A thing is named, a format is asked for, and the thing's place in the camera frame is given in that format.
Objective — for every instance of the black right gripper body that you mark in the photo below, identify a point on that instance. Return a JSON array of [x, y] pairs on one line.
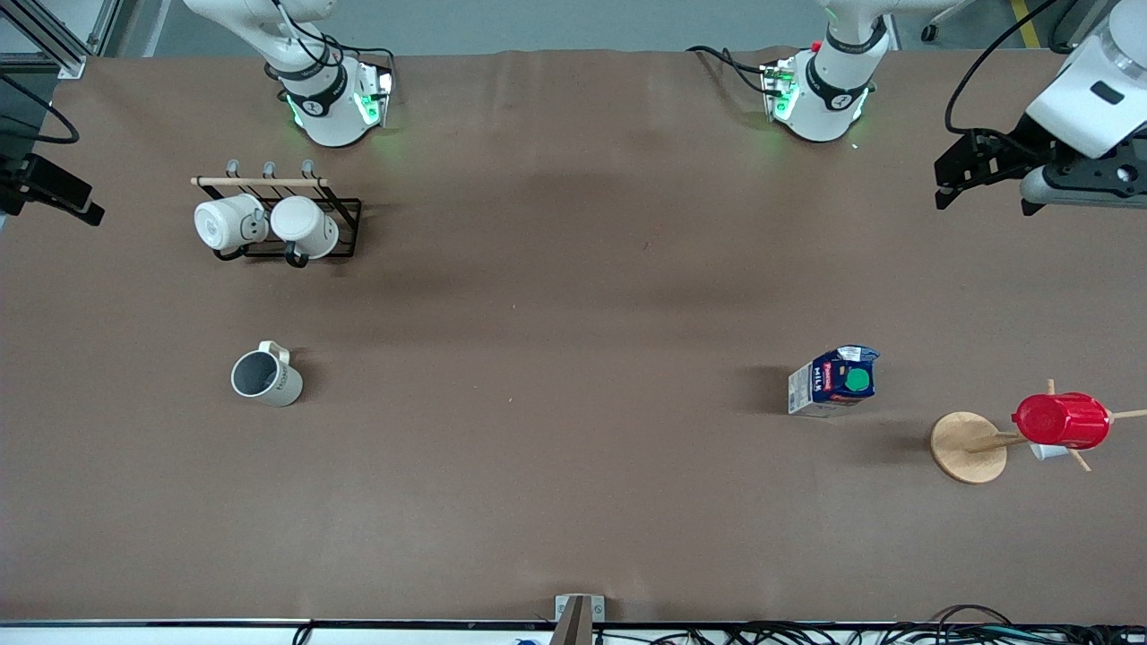
[[27, 176]]

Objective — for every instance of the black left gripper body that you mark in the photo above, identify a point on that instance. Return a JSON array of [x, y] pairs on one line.
[[1002, 153]]

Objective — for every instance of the blue white milk carton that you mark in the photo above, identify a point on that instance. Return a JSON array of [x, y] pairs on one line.
[[829, 381]]

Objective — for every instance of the beige mug with grey inside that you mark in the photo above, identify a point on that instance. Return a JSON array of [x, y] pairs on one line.
[[282, 383]]

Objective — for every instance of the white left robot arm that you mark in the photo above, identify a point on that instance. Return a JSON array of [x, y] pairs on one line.
[[829, 94]]

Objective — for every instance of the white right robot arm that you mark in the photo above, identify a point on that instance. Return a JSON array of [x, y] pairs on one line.
[[327, 107]]

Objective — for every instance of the red plastic cup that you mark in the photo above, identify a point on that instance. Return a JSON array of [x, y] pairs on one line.
[[1062, 421]]

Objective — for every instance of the small white cup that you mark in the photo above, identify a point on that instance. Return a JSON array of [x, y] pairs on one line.
[[1047, 451]]

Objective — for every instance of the white ceramic mug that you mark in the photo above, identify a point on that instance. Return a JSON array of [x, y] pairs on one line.
[[305, 224], [224, 224]]

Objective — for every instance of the wooden mug tree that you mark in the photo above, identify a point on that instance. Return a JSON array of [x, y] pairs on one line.
[[968, 448]]

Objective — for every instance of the aluminium frame profile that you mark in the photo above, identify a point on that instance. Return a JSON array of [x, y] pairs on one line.
[[49, 36]]

